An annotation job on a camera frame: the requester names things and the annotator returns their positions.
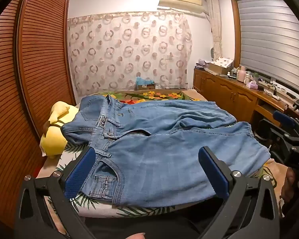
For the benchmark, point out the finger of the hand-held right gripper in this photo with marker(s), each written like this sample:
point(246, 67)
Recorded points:
point(284, 119)
point(269, 127)

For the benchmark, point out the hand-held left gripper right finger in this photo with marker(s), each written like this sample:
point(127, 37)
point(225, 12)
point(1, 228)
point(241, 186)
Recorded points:
point(214, 174)

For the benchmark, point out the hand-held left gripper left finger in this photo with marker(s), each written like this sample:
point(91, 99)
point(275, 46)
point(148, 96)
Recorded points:
point(81, 171)

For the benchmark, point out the blue denim pants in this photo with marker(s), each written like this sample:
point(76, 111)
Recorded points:
point(164, 154)

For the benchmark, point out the person's right hand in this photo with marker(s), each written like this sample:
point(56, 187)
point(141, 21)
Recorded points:
point(292, 184)

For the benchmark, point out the person's left hand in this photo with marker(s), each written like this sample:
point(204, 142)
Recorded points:
point(138, 236)

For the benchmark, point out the yellow plush toy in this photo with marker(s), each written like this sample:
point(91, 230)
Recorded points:
point(54, 139)

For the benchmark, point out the purple tissue holder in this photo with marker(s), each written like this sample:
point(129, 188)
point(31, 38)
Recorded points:
point(252, 85)

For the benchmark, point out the wooden cabinet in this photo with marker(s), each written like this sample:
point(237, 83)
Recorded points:
point(226, 92)

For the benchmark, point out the pink thermos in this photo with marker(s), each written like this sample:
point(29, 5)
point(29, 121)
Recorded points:
point(241, 74)

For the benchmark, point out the palm leaf print quilt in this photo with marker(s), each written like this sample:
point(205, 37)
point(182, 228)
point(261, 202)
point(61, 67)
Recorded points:
point(139, 210)

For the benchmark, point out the spotted white box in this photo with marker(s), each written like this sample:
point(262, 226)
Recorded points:
point(221, 63)

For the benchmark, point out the grey window blind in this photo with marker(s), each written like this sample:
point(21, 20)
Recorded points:
point(271, 34)

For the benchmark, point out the small purple container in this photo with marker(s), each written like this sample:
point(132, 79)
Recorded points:
point(201, 63)

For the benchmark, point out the floral blanket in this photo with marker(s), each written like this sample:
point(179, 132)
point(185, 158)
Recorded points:
point(154, 95)

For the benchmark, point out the cardboard box with blue cloth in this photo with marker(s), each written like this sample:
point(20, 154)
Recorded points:
point(144, 83)

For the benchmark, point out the beige tied curtain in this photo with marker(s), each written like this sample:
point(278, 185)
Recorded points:
point(215, 20)

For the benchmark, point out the wooden slatted wardrobe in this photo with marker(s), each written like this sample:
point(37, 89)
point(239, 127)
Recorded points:
point(39, 54)

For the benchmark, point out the wall air conditioner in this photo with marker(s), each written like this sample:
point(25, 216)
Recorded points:
point(182, 0)

